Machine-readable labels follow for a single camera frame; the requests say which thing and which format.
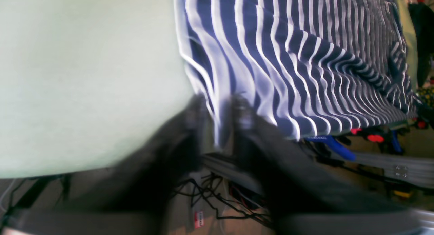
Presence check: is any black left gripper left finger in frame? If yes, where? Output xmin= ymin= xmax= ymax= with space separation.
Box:
xmin=7 ymin=95 xmax=206 ymax=235

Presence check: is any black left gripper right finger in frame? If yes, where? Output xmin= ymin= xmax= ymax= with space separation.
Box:
xmin=231 ymin=96 xmax=427 ymax=235

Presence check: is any navy white striped T-shirt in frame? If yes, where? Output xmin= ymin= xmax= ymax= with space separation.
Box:
xmin=174 ymin=0 xmax=421 ymax=147

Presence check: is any blue clamp at left edge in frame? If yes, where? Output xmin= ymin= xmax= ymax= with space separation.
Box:
xmin=304 ymin=136 xmax=356 ymax=161

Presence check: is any red black blue clamp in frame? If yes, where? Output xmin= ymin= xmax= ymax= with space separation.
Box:
xmin=343 ymin=117 xmax=433 ymax=156

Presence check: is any green table cloth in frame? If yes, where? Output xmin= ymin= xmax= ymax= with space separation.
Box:
xmin=0 ymin=0 xmax=193 ymax=178

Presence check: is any aluminium table frame rail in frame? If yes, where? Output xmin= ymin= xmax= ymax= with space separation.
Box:
xmin=203 ymin=150 xmax=434 ymax=195

